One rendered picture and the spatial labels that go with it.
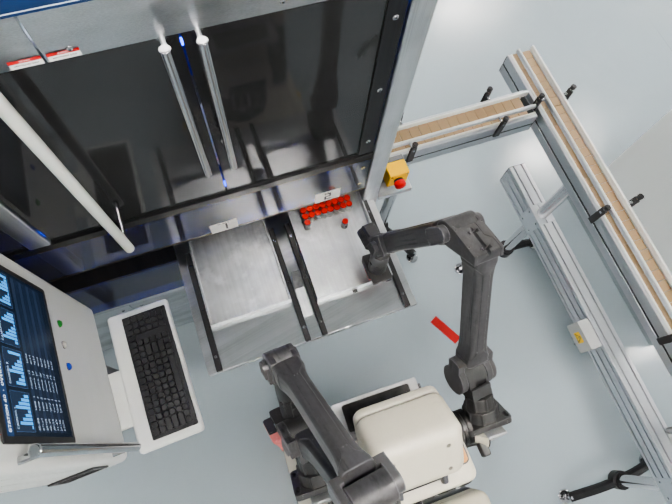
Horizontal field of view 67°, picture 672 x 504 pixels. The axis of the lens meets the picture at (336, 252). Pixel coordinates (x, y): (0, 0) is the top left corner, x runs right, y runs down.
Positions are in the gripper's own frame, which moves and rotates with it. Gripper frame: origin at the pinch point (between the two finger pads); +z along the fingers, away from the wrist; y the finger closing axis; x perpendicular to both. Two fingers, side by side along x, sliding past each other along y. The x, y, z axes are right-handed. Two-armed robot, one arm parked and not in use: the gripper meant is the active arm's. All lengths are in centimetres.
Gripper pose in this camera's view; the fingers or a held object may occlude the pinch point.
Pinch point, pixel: (374, 278)
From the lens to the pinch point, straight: 167.2
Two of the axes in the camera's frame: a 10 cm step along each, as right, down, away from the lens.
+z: -0.3, 4.4, 9.0
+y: -3.3, -8.5, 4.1
